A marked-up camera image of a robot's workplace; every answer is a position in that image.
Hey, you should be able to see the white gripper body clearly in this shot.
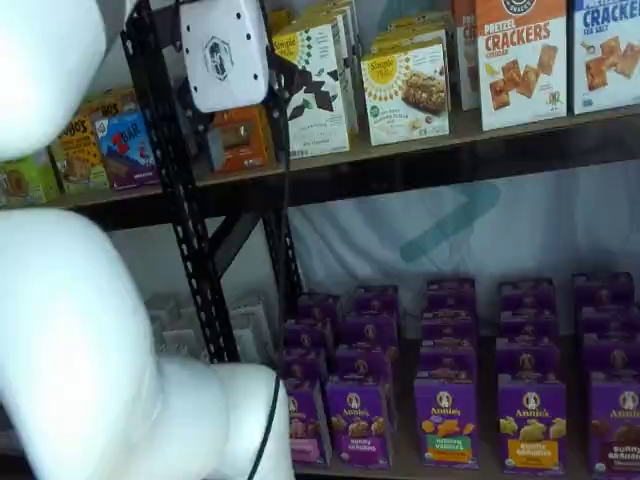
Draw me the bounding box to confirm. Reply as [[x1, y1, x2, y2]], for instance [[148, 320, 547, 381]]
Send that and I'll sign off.
[[178, 0, 270, 114]]

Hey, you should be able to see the purple Annie's box pink patch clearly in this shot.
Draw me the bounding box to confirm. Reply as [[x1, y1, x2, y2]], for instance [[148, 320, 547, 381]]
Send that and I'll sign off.
[[287, 380, 332, 466], [298, 293, 344, 324], [282, 348, 329, 385], [282, 319, 335, 352]]

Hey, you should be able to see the Simple Mills sweet thins box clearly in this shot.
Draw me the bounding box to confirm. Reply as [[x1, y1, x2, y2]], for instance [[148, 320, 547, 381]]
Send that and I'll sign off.
[[292, 5, 360, 135], [309, 0, 360, 16], [269, 22, 351, 161]]

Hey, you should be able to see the black metal shelf rack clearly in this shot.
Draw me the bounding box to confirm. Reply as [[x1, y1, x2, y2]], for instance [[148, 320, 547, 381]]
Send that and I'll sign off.
[[192, 102, 640, 480], [44, 0, 241, 364]]

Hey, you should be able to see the yellow Bobo's box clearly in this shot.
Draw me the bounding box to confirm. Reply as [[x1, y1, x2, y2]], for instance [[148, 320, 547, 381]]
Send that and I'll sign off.
[[49, 117, 111, 195], [82, 87, 139, 120]]

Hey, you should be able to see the Simple Mills bars box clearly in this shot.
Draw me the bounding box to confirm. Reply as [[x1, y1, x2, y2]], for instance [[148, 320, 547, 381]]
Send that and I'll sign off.
[[387, 12, 451, 32], [359, 42, 451, 147], [372, 27, 449, 51]]

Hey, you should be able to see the green Bobo's box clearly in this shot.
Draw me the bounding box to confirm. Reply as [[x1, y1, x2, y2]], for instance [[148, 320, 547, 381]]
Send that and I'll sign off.
[[0, 152, 61, 207]]

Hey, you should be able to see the orange pretzel crackers box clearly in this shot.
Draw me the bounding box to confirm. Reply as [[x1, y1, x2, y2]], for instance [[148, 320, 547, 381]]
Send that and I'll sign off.
[[452, 0, 482, 112], [474, 0, 570, 133]]

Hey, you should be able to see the purple Annie's box violet patch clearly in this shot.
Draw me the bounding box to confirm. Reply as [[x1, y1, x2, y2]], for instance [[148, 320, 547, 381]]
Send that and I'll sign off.
[[343, 313, 400, 347], [333, 343, 396, 384], [352, 284, 400, 317], [324, 379, 395, 471]]

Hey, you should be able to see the purple Annie's box green patch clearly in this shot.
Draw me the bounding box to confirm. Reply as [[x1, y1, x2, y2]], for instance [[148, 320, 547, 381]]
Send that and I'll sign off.
[[413, 377, 481, 471], [425, 278, 476, 314], [418, 344, 480, 381], [421, 310, 479, 347]]

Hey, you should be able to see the purple Annie's box yellow patch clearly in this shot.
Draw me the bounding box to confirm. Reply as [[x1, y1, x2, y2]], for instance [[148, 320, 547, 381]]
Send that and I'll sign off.
[[499, 309, 560, 342], [494, 339, 564, 384], [498, 278, 556, 312], [497, 379, 569, 474]]

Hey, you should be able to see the blue pretzel crackers box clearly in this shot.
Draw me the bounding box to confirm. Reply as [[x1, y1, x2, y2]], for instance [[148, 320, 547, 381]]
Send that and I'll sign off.
[[569, 0, 640, 116]]

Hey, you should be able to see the purple Annie's box brown patch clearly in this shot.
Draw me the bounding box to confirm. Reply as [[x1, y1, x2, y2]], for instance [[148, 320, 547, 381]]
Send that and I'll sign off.
[[577, 304, 640, 337], [572, 272, 635, 307], [582, 334, 640, 375], [587, 372, 640, 476]]

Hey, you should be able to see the white printed carton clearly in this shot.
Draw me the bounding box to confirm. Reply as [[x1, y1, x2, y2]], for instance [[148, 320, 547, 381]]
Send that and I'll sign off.
[[237, 297, 275, 329], [146, 293, 187, 327], [158, 324, 202, 357], [232, 324, 271, 362]]

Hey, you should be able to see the blue tape strip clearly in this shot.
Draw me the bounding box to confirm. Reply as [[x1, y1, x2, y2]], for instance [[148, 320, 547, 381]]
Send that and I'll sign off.
[[399, 180, 503, 265]]

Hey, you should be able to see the white backdrop cloth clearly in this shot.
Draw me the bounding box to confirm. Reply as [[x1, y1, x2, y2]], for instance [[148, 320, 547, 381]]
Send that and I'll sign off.
[[287, 159, 640, 346]]

